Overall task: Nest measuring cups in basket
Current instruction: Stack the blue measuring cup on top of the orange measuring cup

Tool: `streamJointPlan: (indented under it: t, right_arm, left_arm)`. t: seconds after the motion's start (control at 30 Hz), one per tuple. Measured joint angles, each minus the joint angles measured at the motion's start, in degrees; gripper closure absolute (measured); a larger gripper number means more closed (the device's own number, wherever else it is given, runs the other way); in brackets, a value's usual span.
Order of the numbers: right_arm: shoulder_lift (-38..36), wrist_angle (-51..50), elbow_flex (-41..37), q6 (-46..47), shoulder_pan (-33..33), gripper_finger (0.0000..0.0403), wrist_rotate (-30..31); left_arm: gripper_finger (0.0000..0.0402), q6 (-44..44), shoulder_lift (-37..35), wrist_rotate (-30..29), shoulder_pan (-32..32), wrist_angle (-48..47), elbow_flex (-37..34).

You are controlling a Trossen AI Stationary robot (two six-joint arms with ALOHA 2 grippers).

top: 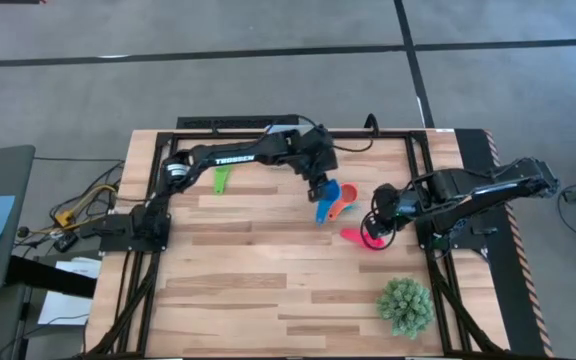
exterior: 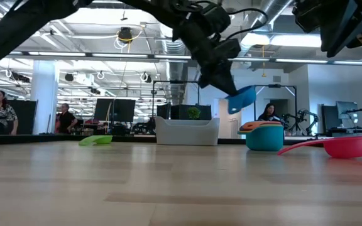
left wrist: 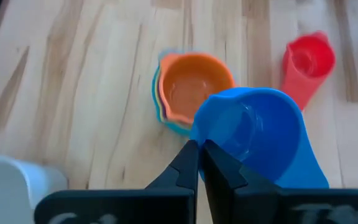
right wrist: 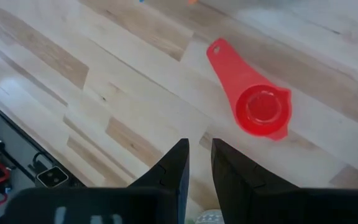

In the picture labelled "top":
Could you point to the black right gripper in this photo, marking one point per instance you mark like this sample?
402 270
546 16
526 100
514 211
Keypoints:
393 202

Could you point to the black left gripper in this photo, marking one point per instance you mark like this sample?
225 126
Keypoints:
318 152

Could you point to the blue measuring cup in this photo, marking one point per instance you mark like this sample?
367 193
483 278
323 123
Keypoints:
330 195

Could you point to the pink measuring cup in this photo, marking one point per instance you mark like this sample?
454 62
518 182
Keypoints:
353 235

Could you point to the orange measuring cup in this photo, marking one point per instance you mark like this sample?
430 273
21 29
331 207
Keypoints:
348 195

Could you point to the green measuring cup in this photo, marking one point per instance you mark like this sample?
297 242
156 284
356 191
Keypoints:
220 182

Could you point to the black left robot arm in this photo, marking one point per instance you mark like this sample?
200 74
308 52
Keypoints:
233 159

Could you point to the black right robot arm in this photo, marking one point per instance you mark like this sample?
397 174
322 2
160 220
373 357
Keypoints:
493 192

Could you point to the green artificial succulent plant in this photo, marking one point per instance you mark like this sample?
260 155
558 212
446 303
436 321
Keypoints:
405 306

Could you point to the black perforated strip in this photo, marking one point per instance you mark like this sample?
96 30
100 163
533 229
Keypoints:
238 121

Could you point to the black hazard-striped mat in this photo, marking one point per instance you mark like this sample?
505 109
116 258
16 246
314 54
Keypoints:
508 280

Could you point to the black power adapter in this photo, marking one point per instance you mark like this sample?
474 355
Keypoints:
65 242

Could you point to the white paper sheet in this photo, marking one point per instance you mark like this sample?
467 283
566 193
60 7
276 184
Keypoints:
63 305

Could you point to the black desk crossbar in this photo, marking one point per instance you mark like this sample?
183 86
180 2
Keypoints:
53 280

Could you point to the grey side desk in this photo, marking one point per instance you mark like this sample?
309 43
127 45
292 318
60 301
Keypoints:
13 170

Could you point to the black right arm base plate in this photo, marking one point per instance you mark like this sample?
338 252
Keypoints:
478 241

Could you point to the black aluminium table frame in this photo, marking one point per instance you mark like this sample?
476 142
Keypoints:
193 135

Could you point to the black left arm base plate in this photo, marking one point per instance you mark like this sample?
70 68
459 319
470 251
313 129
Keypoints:
118 242

